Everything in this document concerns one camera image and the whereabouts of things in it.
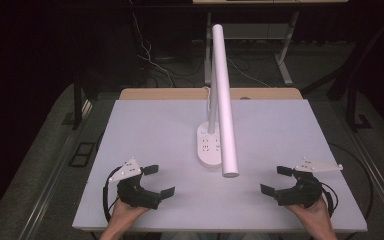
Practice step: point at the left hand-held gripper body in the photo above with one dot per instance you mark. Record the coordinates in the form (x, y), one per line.
(136, 195)

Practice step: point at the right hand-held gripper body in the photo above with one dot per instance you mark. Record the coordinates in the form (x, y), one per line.
(305, 193)

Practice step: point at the person's left hand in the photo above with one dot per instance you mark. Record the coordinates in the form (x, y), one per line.
(123, 215)

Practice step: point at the person's right hand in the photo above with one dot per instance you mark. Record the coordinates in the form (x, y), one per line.
(315, 216)

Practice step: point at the large white board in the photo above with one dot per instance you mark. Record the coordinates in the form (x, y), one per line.
(166, 133)

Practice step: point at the wooden table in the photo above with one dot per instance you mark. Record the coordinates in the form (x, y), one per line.
(166, 94)

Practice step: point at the white desk lamp with sockets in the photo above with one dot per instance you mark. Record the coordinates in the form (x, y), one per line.
(225, 100)

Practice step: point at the black metal stand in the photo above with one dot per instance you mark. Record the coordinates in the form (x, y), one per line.
(351, 106)

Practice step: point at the white-legged desk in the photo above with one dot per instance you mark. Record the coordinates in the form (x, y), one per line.
(285, 66)

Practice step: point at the black floor frame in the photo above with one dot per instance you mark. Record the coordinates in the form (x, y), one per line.
(81, 154)

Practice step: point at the metal floor rail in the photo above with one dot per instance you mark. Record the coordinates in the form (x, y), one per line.
(55, 173)
(376, 173)

